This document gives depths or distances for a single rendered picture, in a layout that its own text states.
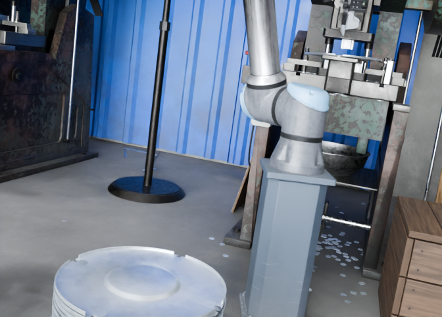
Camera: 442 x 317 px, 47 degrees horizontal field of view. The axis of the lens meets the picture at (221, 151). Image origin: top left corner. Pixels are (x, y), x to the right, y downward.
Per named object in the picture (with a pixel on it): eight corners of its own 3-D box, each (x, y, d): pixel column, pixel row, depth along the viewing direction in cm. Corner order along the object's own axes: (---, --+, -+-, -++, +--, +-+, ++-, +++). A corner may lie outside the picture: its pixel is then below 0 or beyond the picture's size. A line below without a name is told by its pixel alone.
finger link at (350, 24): (356, 39, 175) (360, 14, 170) (339, 37, 177) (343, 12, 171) (356, 36, 178) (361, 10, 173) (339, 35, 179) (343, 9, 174)
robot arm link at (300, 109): (305, 138, 131) (314, 86, 129) (267, 128, 141) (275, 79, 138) (332, 137, 140) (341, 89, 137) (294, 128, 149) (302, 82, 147)
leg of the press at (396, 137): (392, 284, 185) (445, 33, 168) (360, 277, 188) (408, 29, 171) (386, 217, 272) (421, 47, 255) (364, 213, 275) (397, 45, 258)
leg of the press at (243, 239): (250, 250, 198) (286, 15, 182) (222, 244, 201) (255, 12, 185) (288, 197, 286) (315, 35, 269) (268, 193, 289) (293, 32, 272)
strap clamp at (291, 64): (320, 74, 210) (324, 49, 208) (280, 69, 214) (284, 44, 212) (321, 74, 215) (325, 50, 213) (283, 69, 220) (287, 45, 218)
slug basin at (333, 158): (365, 185, 197) (369, 160, 195) (279, 169, 206) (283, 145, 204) (366, 170, 229) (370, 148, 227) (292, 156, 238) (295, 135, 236)
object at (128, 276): (248, 276, 96) (248, 272, 95) (180, 351, 69) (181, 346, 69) (118, 238, 106) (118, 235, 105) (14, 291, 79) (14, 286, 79)
